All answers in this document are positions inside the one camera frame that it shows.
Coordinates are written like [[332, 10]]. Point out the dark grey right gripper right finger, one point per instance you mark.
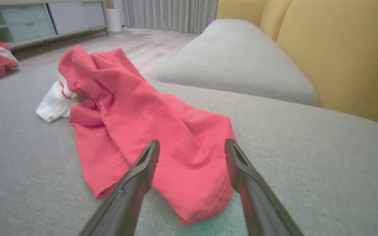
[[261, 213]]

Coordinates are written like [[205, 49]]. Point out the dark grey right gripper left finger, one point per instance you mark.
[[126, 209]]

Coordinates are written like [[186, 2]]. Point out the red white basketball jersey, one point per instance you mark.
[[162, 124]]

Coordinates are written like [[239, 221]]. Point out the large grey sofa chaise seat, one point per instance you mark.
[[307, 170]]

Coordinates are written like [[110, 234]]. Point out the long grey sofa seat cushion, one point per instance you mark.
[[238, 65]]

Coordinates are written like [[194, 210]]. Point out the large yellow sofa back cushion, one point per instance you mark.
[[343, 52]]

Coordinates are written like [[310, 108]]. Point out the short grey sofa seat cushion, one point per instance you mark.
[[231, 25]]

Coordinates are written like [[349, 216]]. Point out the white ribbed cylinder appliance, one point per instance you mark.
[[113, 20]]

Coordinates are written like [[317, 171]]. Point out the medium yellow sofa back cushion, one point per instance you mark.
[[274, 16]]

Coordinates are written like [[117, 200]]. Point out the grey pleated curtain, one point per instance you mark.
[[169, 14]]

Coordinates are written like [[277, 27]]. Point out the small yellow sofa back cushion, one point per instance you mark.
[[241, 8]]

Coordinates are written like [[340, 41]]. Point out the low cabinet with pale drawers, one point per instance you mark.
[[31, 19]]

